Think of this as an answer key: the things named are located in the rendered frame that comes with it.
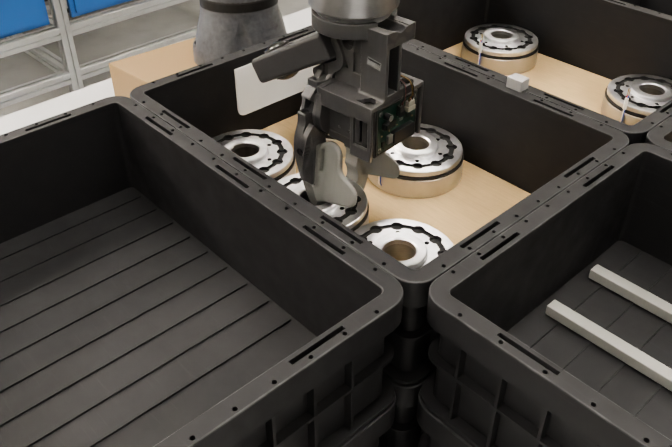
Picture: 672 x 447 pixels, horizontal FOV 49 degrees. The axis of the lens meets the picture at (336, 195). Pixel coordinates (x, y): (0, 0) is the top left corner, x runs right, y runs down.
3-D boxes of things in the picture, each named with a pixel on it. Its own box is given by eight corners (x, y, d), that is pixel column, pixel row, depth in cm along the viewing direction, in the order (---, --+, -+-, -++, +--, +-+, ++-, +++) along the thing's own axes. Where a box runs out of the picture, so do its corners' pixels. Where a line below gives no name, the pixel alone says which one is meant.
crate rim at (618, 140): (125, 112, 76) (122, 91, 74) (339, 33, 92) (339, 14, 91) (414, 316, 52) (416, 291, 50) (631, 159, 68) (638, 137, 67)
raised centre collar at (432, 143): (382, 146, 79) (383, 141, 78) (413, 130, 82) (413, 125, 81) (417, 165, 76) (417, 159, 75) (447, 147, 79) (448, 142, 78)
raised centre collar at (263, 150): (212, 155, 77) (211, 150, 77) (246, 137, 80) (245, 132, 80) (245, 172, 75) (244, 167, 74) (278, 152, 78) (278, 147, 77)
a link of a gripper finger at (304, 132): (301, 189, 67) (311, 98, 63) (289, 182, 68) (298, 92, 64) (335, 175, 70) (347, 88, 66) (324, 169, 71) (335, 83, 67)
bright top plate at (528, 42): (450, 42, 102) (450, 38, 102) (488, 21, 108) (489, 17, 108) (514, 63, 97) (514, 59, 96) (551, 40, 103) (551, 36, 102)
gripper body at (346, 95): (366, 172, 63) (370, 39, 56) (295, 136, 67) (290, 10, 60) (421, 137, 67) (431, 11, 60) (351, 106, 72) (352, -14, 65)
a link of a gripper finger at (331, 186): (340, 249, 68) (353, 159, 64) (295, 222, 71) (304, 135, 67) (362, 238, 70) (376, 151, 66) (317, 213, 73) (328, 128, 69)
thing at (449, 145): (348, 150, 79) (348, 145, 79) (411, 118, 85) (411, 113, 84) (419, 189, 73) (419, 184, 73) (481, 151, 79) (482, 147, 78)
